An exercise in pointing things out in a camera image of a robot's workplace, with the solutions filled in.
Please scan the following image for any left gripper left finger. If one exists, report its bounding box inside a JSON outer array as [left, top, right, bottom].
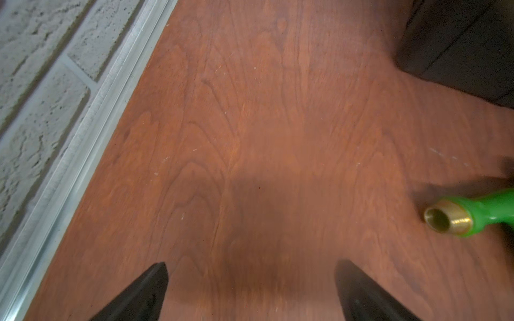
[[90, 262, 169, 321]]

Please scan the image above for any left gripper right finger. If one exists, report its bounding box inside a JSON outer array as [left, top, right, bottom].
[[335, 259, 419, 320]]

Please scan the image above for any black plastic toolbox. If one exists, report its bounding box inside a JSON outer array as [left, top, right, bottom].
[[395, 1, 513, 108]]

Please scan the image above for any green hose nozzle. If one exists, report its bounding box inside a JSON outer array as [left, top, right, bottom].
[[423, 188, 513, 238]]

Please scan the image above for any aluminium left floor rail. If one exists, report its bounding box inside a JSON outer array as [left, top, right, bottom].
[[1, 1, 175, 320]]

